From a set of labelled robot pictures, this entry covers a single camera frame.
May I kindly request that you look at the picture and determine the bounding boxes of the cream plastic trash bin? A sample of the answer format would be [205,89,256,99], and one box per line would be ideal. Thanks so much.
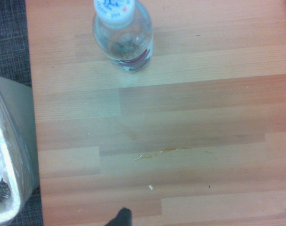
[0,74,41,226]

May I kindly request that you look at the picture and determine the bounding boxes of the clear plastic bottle white cap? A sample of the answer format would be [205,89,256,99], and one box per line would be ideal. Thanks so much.
[92,0,154,73]

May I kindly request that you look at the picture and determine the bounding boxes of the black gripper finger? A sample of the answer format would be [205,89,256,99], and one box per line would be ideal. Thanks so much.
[105,207,133,226]

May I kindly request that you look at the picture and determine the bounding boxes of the wooden coffee table black legs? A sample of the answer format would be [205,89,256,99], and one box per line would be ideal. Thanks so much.
[25,0,286,226]

